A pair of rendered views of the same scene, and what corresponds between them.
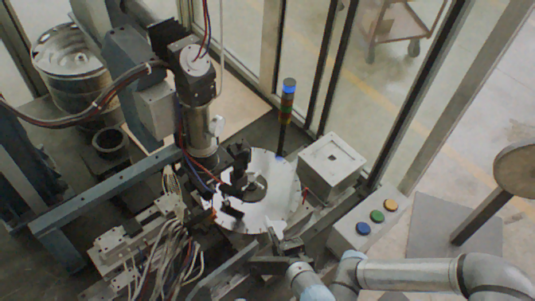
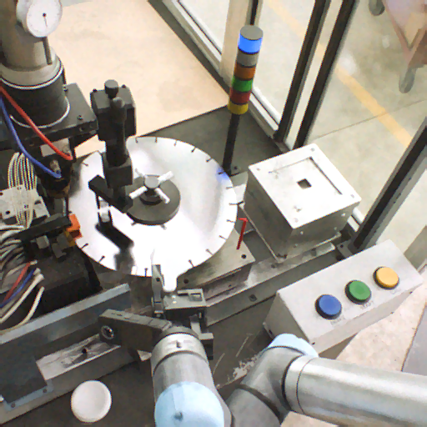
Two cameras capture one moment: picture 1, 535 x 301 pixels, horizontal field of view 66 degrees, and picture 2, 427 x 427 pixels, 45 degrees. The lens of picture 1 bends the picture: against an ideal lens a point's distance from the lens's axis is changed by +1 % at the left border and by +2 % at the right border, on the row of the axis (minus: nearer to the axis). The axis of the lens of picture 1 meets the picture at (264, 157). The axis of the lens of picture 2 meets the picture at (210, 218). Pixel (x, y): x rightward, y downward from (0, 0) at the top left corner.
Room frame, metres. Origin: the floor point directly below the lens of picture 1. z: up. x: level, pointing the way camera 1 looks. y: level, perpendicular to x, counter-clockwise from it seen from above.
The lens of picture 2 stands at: (0.15, -0.16, 1.73)
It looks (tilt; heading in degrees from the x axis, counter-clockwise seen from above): 54 degrees down; 8
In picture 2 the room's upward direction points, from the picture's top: 10 degrees clockwise
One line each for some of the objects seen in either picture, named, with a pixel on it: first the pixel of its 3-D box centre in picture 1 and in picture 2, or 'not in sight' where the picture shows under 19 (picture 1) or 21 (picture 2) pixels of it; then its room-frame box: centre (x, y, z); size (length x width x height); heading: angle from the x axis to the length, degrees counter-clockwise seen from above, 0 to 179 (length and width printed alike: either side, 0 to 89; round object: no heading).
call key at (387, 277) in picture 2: (390, 205); (385, 278); (0.72, -0.44, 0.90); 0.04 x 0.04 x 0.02
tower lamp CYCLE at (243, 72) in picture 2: (287, 99); (245, 66); (1.00, -0.06, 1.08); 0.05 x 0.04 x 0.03; 44
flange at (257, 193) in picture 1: (251, 185); (151, 195); (0.71, 0.03, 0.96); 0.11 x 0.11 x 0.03
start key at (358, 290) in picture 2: (376, 216); (358, 292); (0.68, -0.39, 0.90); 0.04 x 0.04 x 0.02
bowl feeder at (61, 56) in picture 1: (91, 83); not in sight; (1.13, 0.70, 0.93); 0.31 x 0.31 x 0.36
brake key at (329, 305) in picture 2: (363, 228); (328, 307); (0.63, -0.34, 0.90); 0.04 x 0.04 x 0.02
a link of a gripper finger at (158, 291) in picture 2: (275, 241); (158, 291); (0.50, -0.05, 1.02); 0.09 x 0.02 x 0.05; 24
